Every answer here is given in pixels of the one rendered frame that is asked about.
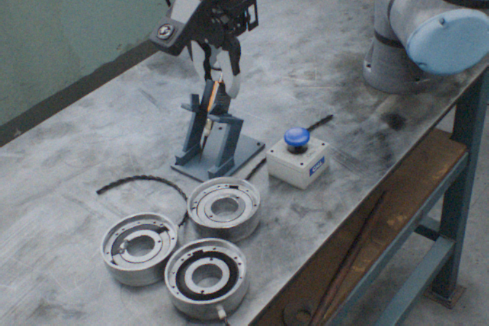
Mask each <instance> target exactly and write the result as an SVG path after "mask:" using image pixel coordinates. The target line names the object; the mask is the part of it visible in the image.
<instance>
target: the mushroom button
mask: <svg viewBox="0 0 489 326"><path fill-rule="evenodd" d="M284 141H285V143H286V144H288V145H289V146H293V147H294V148H300V147H301V146H304V145H306V144H307V143H308V142H309V141H310V134H309V132H308V131H307V130H306V129H304V127H291V129H289V130H288V131H287V132H286V133H285V134H284Z"/></svg>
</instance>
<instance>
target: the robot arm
mask: <svg viewBox="0 0 489 326"><path fill-rule="evenodd" d="M251 5H253V6H254V14H255V19H254V21H252V22H251V23H250V15H249V11H248V7H250V6H251ZM245 11H246V14H245ZM246 24H247V25H246ZM258 26H259V19H258V5H257V0H174V2H173V3H172V4H171V5H170V7H169V9H168V10H167V12H166V13H165V15H164V17H163V18H162V19H161V20H160V22H159V24H158V25H157V27H155V29H154V31H153V32H152V34H151V35H150V36H149V39H150V40H151V42H152V43H153V45H154V46H155V47H156V48H157V49H158V50H161V51H163V52H166V53H167V54H170V55H173V56H178V55H179V54H180V53H181V52H182V50H183V48H184V47H185V46H186V47H187V50H188V53H189V56H190V58H191V62H193V64H194V66H195V68H196V71H197V72H198V74H199V76H200V78H201V79H202V81H203V83H204V85H206V83H207V80H208V79H209V80H212V75H211V70H212V67H213V66H214V65H215V63H216V62H217V61H218V64H219V66H220V67H221V69H222V72H223V81H224V83H225V85H226V90H225V92H226V93H227V94H228V95H229V96H230V97H231V98H232V99H235V98H236V97H237V95H238V93H239V88H240V84H241V80H242V78H243V77H244V76H245V74H246V73H247V72H248V71H249V70H250V69H251V67H252V66H253V56H252V55H251V54H250V53H242V51H241V45H240V42H239V40H238V38H237V37H238V36H240V35H241V34H243V33H244V32H245V31H246V30H248V31H249V32H250V31H251V30H252V29H254V28H257V27H258ZM488 52H489V0H375V24H374V37H373V40H372V42H371V45H370V48H369V50H368V52H367V55H366V57H365V61H364V68H363V77H364V79H365V80H366V81H367V83H368V84H369V85H371V86H372V87H374V88H376V89H377V90H380V91H382V92H387V93H390V94H394V95H419V94H423V93H426V92H430V91H432V90H435V89H436V88H438V87H440V85H441V84H442V83H443V82H444V81H445V80H446V77H447V75H453V74H456V73H461V72H463V71H464V70H465V69H467V68H471V67H473V66H474V65H476V64H478V63H479V62H480V61H481V59H483V58H484V57H485V56H486V55H487V53H488Z"/></svg>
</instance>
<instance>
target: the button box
mask: <svg viewBox="0 0 489 326"><path fill-rule="evenodd" d="M266 157H267V165H268V171H269V174H270V175H272V176H274V177H275V178H279V179H280V180H283V181H284V182H286V183H289V184H291V185H293V186H295V187H297V188H300V189H302V190H305V189H306V188H307V187H308V186H309V185H310V184H311V183H312V182H313V181H314V180H315V179H317V178H318V177H319V176H320V175H321V174H322V173H323V172H324V171H325V170H326V169H327V168H328V167H329V166H330V144H329V143H326V142H323V141H321V140H317V139H315V138H312V137H310V141H309V142H308V143H307V144H306V145H304V146H301V147H300V148H294V147H293V146H289V145H288V144H286V143H285V141H284V138H283V139H281V140H280V141H279V142H278V143H277V144H276V145H275V146H273V147H272V148H271V149H270V150H268V151H267V152H266Z"/></svg>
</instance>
